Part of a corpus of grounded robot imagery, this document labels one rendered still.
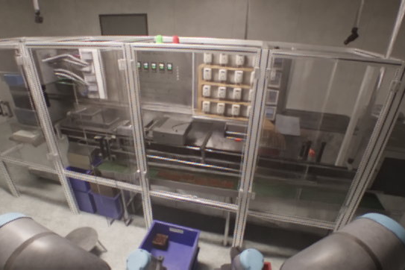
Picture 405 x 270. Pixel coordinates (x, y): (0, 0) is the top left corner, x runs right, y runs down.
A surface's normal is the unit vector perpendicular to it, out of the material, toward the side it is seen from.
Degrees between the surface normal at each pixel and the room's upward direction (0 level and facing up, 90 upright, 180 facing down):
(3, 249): 25
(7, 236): 3
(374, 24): 90
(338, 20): 90
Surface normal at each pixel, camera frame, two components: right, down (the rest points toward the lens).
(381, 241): 0.13, -0.75
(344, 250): -0.28, -0.84
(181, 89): -0.25, 0.43
